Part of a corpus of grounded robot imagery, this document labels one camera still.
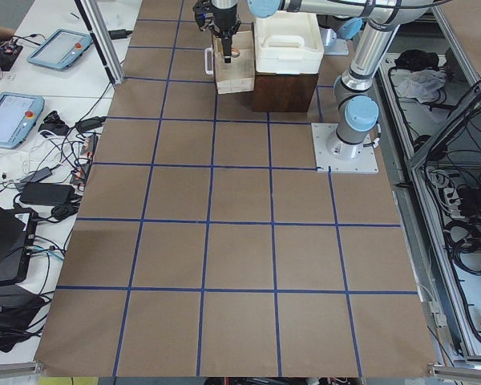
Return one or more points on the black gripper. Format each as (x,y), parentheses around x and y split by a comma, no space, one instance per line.
(225,19)

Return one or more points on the wooden drawer with white handle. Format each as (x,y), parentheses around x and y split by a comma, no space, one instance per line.
(237,76)

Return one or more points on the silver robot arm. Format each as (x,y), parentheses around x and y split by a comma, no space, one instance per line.
(384,12)
(358,112)

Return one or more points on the white plastic tray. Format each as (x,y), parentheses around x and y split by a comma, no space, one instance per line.
(288,44)

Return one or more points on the dark brown wooden cabinet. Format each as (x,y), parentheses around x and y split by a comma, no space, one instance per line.
(282,92)

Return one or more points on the upper blue teach pendant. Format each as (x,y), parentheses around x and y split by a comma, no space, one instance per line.
(60,50)

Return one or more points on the blue teach pendant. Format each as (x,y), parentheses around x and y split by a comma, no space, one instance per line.
(18,115)
(60,50)

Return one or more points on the white crumpled cloth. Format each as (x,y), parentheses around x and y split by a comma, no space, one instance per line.
(424,86)

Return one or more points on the lower blue teach pendant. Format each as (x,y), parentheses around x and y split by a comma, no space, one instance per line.
(18,115)

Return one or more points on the black power adapter brick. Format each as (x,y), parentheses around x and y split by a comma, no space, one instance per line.
(46,194)

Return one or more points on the black laptop computer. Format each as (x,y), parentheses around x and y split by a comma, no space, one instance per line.
(17,231)

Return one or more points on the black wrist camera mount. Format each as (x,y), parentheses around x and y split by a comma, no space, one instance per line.
(203,14)

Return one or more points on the aluminium frame post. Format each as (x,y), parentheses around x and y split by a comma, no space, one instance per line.
(94,22)

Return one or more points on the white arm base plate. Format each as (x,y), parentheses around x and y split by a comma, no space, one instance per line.
(334,156)

